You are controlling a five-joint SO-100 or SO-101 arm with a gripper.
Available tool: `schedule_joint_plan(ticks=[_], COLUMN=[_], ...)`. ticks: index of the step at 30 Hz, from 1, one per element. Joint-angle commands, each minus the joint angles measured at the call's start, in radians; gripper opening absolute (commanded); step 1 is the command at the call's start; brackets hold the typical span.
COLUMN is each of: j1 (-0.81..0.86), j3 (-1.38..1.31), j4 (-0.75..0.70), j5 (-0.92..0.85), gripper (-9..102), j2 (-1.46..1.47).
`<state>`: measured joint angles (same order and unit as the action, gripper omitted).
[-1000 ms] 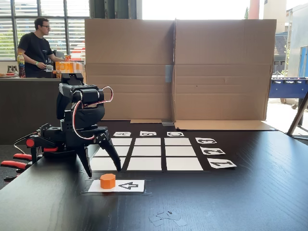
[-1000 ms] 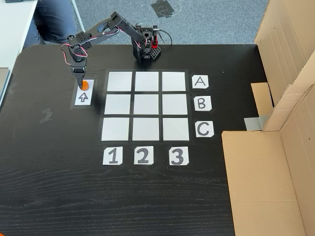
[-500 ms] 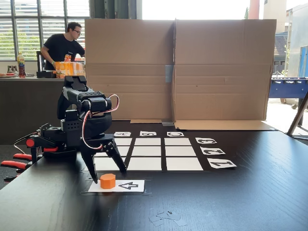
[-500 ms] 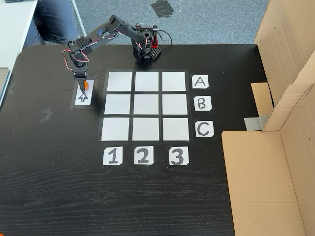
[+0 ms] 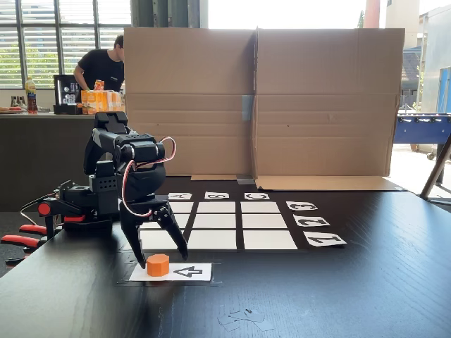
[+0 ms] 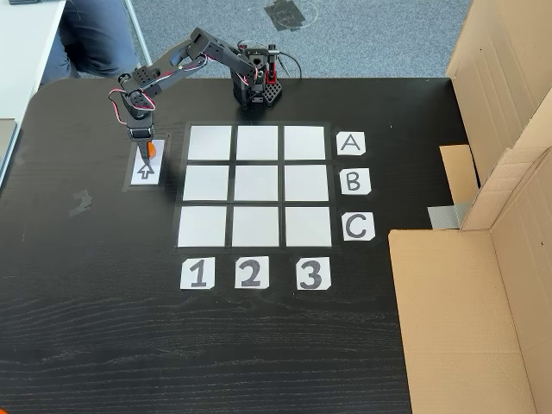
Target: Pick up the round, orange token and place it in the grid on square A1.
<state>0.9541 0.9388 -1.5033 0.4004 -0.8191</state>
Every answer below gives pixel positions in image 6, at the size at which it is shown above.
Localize white metal desk leg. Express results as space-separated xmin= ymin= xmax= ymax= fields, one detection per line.
xmin=123 ymin=0 xmax=154 ymax=66

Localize white arrow paper sheet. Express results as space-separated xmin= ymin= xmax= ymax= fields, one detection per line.
xmin=129 ymin=138 xmax=160 ymax=187

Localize seated person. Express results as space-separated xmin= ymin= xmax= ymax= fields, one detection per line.
xmin=40 ymin=0 xmax=150 ymax=86

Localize red black table clamp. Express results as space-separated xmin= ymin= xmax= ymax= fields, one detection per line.
xmin=264 ymin=42 xmax=280 ymax=86

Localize paper sheet number 2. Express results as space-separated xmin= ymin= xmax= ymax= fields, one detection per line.
xmin=234 ymin=254 xmax=271 ymax=291

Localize paper sheet letter B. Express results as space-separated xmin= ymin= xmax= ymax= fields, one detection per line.
xmin=339 ymin=167 xmax=373 ymax=197

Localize red white servo wire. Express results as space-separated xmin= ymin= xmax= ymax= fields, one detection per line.
xmin=107 ymin=54 xmax=204 ymax=127

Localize clear tape scraps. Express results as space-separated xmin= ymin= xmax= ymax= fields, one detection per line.
xmin=67 ymin=188 xmax=95 ymax=220

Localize paper sheet letter A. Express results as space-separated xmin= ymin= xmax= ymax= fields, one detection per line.
xmin=336 ymin=131 xmax=368 ymax=158

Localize grey power cable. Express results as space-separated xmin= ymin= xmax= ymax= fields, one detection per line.
xmin=277 ymin=50 xmax=304 ymax=81

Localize nine-square white grid sheet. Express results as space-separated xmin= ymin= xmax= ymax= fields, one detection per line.
xmin=172 ymin=122 xmax=340 ymax=256

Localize paper sheet number 1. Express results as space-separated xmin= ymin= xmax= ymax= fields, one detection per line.
xmin=179 ymin=256 xmax=216 ymax=292

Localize brown cardboard panel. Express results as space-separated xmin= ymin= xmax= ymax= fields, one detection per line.
xmin=387 ymin=145 xmax=552 ymax=414
xmin=438 ymin=0 xmax=552 ymax=230

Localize white desk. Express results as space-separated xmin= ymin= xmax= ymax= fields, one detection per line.
xmin=0 ymin=0 xmax=69 ymax=191

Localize paper sheet number 3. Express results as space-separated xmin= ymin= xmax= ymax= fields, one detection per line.
xmin=295 ymin=256 xmax=333 ymax=292

